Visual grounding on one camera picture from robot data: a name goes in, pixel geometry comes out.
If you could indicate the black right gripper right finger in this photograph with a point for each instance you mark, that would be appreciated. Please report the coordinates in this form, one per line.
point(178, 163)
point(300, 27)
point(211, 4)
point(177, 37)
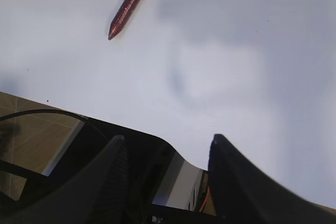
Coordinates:
point(242, 193)

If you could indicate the red marker pen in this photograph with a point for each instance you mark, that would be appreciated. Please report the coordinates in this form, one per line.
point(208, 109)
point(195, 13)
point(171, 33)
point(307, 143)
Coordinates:
point(121, 18)

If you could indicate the black metal frame below table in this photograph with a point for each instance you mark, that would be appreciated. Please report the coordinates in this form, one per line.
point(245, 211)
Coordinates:
point(148, 160)

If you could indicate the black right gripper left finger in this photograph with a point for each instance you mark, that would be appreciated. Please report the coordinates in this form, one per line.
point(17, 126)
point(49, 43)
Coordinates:
point(96, 194)

